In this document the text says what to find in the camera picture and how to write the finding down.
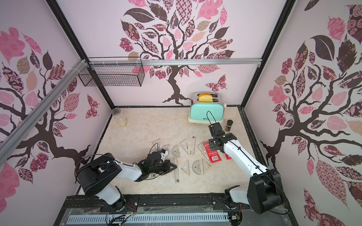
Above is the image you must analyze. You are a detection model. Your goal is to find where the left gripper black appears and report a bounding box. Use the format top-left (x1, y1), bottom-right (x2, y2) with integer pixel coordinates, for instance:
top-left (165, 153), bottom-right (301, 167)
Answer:
top-left (149, 160), bottom-right (177, 176)

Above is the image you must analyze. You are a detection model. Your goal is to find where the clear straight ruler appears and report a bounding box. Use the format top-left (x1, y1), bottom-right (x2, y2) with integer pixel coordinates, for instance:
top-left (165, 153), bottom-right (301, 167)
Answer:
top-left (172, 157), bottom-right (180, 184)
top-left (189, 136), bottom-right (196, 155)

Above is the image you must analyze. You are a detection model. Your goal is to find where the clear protractor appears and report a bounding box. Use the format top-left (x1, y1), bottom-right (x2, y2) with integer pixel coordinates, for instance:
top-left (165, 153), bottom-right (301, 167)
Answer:
top-left (161, 144), bottom-right (170, 151)
top-left (192, 160), bottom-right (202, 175)
top-left (172, 145), bottom-right (181, 158)

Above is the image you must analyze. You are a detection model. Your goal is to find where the clear triangle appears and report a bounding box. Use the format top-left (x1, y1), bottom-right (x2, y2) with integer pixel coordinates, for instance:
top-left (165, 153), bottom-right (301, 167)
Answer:
top-left (202, 159), bottom-right (211, 175)
top-left (197, 142), bottom-right (211, 164)
top-left (181, 160), bottom-right (190, 176)
top-left (179, 138), bottom-right (189, 155)

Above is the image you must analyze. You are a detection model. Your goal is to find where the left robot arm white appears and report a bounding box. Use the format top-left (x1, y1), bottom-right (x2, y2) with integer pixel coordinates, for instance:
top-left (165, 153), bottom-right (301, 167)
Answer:
top-left (74, 149), bottom-right (177, 210)

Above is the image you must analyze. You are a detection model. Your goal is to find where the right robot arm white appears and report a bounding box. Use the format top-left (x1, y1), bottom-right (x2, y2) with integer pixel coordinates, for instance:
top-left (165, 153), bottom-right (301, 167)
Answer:
top-left (208, 122), bottom-right (287, 214)

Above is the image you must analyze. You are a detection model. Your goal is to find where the mint green toaster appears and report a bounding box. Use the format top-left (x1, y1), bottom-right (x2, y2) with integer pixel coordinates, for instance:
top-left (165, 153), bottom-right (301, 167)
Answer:
top-left (188, 92), bottom-right (226, 124)

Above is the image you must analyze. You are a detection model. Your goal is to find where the yellow toast slice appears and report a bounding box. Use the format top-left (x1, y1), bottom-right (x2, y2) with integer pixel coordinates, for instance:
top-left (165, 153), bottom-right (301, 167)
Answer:
top-left (198, 93), bottom-right (214, 103)

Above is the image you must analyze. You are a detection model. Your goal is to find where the clear glass jar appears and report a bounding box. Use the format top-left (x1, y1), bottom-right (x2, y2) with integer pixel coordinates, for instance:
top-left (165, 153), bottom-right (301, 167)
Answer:
top-left (111, 107), bottom-right (127, 127)

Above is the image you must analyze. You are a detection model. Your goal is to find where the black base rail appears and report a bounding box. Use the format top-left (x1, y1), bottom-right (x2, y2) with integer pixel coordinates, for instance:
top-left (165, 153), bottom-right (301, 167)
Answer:
top-left (63, 193), bottom-right (251, 212)

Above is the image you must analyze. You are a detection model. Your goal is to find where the white slotted cable duct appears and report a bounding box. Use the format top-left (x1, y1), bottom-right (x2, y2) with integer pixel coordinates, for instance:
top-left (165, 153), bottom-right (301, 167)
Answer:
top-left (65, 212), bottom-right (229, 226)

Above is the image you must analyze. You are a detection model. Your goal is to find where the aluminium rail back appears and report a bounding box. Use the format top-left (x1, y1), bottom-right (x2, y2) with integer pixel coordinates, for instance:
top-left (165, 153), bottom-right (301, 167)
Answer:
top-left (88, 58), bottom-right (263, 66)

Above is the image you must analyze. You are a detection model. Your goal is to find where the aluminium rail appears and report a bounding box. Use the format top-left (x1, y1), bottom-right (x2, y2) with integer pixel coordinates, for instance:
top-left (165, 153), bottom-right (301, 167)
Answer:
top-left (88, 58), bottom-right (263, 66)
top-left (1, 59), bottom-right (88, 164)

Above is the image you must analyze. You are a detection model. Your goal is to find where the black wire basket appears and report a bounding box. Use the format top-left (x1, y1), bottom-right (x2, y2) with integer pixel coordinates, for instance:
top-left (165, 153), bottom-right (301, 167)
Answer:
top-left (78, 57), bottom-right (146, 87)

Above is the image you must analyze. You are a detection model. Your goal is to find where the aluminium rail left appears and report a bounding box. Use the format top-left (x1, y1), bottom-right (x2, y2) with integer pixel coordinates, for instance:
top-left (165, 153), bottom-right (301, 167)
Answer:
top-left (1, 59), bottom-right (88, 164)

